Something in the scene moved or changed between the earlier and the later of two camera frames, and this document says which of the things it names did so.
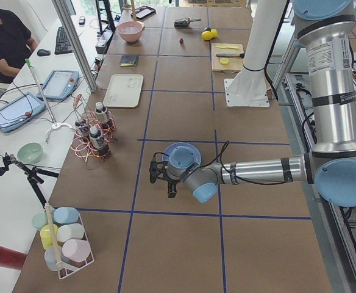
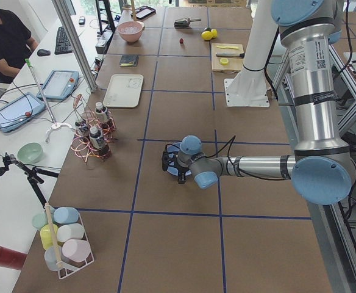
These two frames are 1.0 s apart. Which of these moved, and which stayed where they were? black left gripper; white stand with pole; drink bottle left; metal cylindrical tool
Moved: black left gripper
Stayed: drink bottle left; metal cylindrical tool; white stand with pole
